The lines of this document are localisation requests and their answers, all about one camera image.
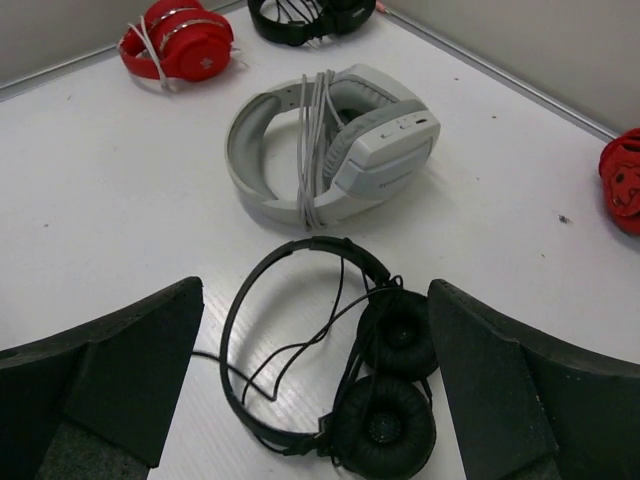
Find small black headphones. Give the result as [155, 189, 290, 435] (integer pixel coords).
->
[192, 235, 444, 480]

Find grey white headphones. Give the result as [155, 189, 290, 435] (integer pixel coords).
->
[225, 64, 441, 230]

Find black headphones at corner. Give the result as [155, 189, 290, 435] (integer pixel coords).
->
[247, 0, 376, 47]

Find red headphones at left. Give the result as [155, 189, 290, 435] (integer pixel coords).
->
[117, 0, 238, 93]

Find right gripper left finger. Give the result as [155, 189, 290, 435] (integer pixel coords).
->
[1, 277, 204, 479]

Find red headphones at back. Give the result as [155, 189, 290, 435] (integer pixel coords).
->
[598, 128, 640, 236]

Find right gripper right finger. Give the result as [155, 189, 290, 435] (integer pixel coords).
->
[428, 279, 639, 479]

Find red headphones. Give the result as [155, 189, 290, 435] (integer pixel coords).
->
[117, 0, 238, 93]
[598, 128, 640, 236]

